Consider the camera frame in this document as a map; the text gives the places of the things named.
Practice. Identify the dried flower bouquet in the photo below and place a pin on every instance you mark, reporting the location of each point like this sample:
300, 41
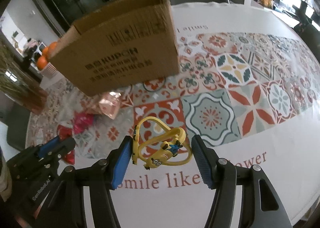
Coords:
6, 62

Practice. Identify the orange fruit left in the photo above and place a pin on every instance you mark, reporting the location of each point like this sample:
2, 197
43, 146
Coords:
41, 62

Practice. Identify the orange fruit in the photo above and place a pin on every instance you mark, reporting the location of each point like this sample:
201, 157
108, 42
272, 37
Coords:
41, 62
47, 51

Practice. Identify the crumpled gold foil wrapper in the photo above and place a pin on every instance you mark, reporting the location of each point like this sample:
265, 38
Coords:
107, 103

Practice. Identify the orange fruit right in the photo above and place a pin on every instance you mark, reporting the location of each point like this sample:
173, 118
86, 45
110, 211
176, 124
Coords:
47, 51

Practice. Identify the yellow minion strap toy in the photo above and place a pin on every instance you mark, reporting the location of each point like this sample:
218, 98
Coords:
170, 143

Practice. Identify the dark chair left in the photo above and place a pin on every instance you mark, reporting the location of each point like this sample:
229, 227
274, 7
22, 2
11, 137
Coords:
17, 122

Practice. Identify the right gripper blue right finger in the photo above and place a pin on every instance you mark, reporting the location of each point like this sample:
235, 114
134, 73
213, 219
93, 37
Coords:
260, 204

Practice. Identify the brown cardboard box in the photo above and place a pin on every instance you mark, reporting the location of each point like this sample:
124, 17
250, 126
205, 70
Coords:
123, 43

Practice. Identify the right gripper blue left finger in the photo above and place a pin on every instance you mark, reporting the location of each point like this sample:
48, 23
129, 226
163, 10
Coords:
101, 178

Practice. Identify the glass vase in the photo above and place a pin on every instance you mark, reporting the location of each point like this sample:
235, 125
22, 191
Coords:
23, 90

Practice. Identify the patterned tile table runner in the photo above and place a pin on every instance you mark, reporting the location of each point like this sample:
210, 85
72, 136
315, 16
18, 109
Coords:
230, 86

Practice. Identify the white fruit basket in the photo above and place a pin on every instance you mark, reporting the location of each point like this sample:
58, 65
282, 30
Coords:
49, 71

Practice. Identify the dark chair right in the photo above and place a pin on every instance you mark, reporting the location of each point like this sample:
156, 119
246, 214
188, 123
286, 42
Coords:
307, 32

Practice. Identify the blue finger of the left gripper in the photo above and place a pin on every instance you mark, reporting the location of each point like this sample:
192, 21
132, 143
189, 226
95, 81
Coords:
64, 151
44, 149

